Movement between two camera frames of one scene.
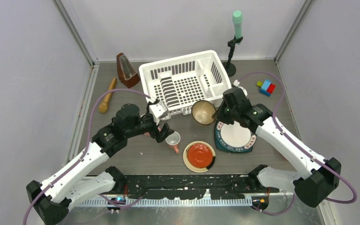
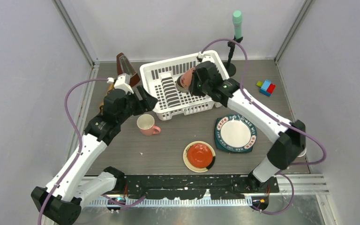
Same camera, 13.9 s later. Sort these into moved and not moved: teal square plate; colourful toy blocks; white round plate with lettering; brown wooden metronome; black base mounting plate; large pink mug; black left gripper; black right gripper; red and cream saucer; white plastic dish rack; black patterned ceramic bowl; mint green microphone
Moved: black patterned ceramic bowl; large pink mug; black right gripper; black left gripper
Not moved: black base mounting plate; white round plate with lettering; white plastic dish rack; mint green microphone; brown wooden metronome; colourful toy blocks; red and cream saucer; teal square plate
